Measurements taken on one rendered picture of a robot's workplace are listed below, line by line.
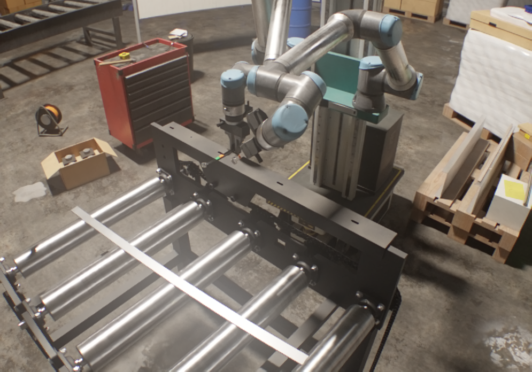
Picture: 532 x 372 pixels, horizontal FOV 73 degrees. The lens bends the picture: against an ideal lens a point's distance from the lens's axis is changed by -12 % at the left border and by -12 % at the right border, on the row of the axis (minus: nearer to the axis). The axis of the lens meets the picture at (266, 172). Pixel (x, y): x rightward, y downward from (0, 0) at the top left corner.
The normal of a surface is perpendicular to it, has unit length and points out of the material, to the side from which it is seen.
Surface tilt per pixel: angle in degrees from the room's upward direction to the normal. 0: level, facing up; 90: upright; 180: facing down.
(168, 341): 0
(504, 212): 90
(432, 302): 0
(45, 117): 90
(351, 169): 90
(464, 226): 90
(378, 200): 0
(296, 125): 51
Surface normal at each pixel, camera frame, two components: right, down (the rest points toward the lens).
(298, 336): 0.00, -0.81
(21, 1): 0.75, 0.39
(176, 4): 0.41, 0.53
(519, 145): -0.94, 0.20
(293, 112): 0.30, -0.10
